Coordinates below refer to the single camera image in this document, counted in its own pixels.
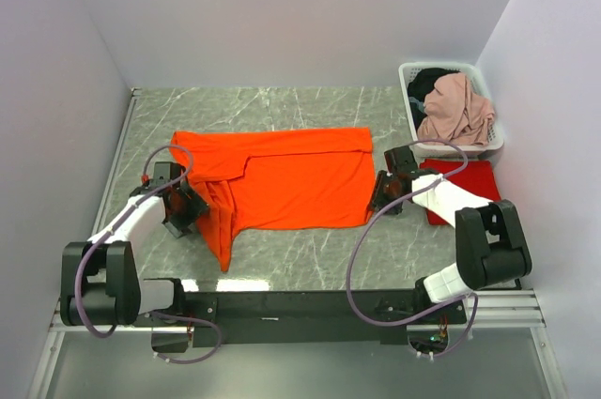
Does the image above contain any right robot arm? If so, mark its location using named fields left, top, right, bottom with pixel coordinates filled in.
left=370, top=146, right=532, bottom=323

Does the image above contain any orange t shirt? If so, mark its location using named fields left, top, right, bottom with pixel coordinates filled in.
left=170, top=128, right=376, bottom=272

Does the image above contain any black garment in basket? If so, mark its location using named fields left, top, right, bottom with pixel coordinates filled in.
left=407, top=68, right=458, bottom=130

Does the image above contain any black base beam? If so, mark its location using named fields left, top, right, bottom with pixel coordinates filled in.
left=135, top=289, right=466, bottom=349

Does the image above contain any folded red t shirt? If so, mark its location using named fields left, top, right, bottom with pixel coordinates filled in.
left=412, top=161, right=501, bottom=227

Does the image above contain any pink garment in basket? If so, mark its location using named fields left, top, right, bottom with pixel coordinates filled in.
left=417, top=72, right=496, bottom=146

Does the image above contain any aluminium frame rail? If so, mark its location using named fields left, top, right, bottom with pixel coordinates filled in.
left=30, top=86, right=548, bottom=398

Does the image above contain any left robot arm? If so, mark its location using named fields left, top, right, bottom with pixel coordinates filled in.
left=59, top=161, right=208, bottom=326

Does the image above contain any white plastic laundry basket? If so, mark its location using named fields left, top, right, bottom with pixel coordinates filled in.
left=398, top=61, right=503, bottom=159

